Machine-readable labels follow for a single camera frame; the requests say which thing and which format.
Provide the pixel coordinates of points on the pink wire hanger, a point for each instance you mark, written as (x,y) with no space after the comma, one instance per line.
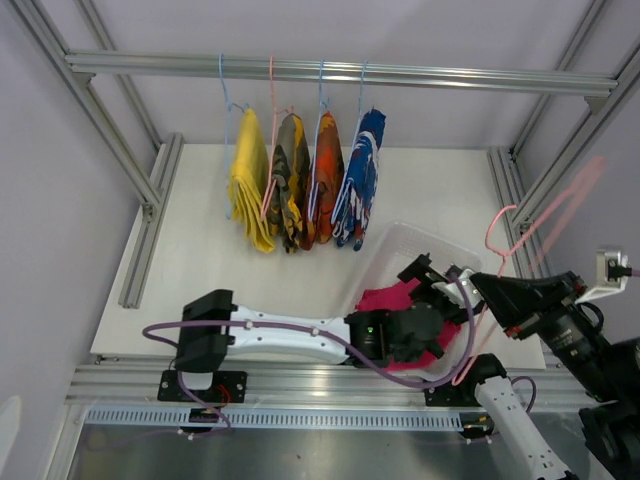
(577,191)

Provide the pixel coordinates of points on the yellow trousers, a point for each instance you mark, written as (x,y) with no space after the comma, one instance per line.
(248,182)

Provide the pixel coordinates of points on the orange camouflage trousers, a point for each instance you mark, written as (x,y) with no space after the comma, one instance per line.
(323,190)

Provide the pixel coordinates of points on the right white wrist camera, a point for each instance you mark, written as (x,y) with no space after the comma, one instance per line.
(612,274)

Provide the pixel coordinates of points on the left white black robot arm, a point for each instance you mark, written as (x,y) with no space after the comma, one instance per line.
(403,327)

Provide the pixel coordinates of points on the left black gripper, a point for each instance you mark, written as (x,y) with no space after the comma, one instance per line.
(420,271)

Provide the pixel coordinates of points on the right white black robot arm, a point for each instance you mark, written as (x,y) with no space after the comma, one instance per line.
(601,382)

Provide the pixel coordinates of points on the blue hanger with blue trousers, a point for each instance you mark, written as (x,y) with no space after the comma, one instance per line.
(360,110)

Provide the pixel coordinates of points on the aluminium hanging rail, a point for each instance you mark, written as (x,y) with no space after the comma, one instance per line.
(246,68)

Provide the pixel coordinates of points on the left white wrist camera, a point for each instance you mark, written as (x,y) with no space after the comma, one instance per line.
(461,291)

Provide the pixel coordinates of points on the blue white patterned trousers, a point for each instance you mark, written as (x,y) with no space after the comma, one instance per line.
(356,196)

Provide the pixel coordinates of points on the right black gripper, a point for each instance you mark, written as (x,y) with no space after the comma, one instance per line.
(519,301)

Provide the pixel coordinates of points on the white slotted cable duct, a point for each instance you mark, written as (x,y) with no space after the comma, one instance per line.
(278,418)

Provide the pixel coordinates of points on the light blue hanger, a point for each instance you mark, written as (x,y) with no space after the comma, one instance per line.
(229,107)

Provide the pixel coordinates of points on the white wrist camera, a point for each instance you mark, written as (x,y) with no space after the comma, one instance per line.
(612,274)
(461,291)

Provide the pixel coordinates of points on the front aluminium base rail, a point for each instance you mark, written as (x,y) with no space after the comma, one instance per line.
(135,381)

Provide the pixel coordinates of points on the pink trousers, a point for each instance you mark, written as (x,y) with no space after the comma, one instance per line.
(396,298)

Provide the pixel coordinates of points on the green camouflage trousers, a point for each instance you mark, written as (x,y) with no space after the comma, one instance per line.
(289,177)

